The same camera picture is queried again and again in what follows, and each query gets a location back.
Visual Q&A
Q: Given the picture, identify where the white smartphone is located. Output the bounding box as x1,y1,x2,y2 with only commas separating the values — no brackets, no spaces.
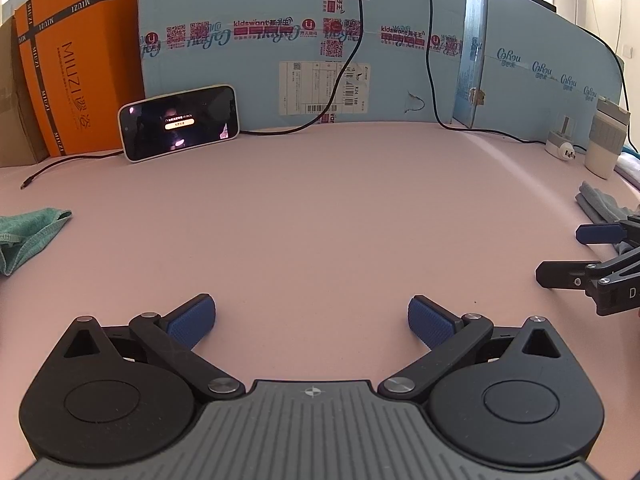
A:
118,84,241,163

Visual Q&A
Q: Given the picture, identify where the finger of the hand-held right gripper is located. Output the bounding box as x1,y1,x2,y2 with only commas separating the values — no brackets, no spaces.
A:
535,247,640,291
575,214,640,246

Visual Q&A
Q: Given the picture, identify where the white plug adapter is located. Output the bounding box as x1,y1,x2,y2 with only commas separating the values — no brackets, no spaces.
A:
544,115,579,162

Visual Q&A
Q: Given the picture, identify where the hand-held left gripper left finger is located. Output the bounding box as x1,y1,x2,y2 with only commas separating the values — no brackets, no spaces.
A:
62,294,246,404

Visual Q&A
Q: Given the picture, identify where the blue sweater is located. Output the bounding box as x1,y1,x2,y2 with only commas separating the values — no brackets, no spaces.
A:
575,182,637,256

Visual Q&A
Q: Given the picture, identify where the orange cardboard box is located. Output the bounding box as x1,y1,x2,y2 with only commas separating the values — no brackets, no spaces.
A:
12,0,146,158

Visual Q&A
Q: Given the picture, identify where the white soft package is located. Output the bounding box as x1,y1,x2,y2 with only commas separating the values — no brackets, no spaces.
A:
617,152,640,184

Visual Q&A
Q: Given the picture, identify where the thin black cable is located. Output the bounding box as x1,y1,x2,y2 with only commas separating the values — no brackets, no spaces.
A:
555,7,626,111

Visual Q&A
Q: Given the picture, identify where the labelled light blue cardboard box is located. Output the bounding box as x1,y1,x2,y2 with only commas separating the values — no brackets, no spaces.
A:
136,0,469,134

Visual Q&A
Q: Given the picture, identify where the plain light blue cardboard box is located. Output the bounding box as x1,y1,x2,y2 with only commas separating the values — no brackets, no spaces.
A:
452,0,626,144

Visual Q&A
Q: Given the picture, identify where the green t-shirt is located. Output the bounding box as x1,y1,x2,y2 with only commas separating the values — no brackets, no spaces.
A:
0,207,74,277

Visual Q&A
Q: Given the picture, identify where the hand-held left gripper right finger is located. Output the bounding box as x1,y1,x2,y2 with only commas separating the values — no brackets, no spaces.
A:
378,295,561,404

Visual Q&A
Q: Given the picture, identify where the white tumbler grey sleeve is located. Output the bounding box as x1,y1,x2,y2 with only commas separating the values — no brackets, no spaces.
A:
584,97,632,180

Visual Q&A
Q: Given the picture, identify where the black cable with plug end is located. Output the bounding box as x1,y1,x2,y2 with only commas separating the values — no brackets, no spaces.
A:
20,148,126,190

